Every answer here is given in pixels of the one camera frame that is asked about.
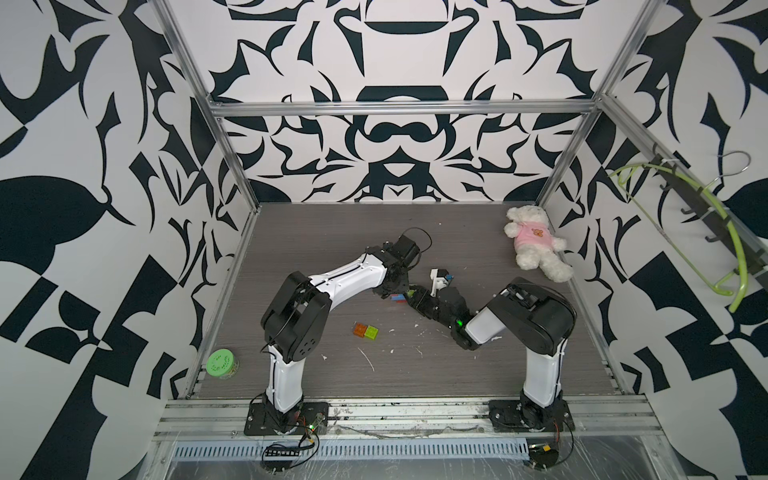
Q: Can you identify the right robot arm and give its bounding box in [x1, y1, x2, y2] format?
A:
[405, 277, 577, 431]

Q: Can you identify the orange lego brick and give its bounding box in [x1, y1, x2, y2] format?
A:
[353, 322, 368, 338]

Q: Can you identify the white vent grille strip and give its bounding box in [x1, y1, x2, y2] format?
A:
[173, 438, 529, 461]

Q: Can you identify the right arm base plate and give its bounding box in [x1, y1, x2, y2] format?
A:
[488, 396, 575, 433]

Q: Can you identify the black connector box right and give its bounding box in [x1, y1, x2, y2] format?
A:
[526, 444, 560, 471]

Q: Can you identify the white teddy bear pink shirt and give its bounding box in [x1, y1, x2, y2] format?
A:
[503, 205, 573, 283]

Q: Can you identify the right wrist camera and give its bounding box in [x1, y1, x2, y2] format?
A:
[430, 268, 453, 297]

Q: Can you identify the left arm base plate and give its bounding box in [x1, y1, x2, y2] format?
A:
[243, 400, 330, 437]

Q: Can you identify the black connector box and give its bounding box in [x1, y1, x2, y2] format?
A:
[260, 444, 301, 473]
[526, 444, 560, 471]

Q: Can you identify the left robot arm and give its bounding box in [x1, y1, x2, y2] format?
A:
[261, 235, 421, 424]

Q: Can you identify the black connector box left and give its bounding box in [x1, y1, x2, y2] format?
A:
[260, 444, 301, 473]

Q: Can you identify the black wall hook rack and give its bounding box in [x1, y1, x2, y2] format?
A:
[651, 142, 767, 278]

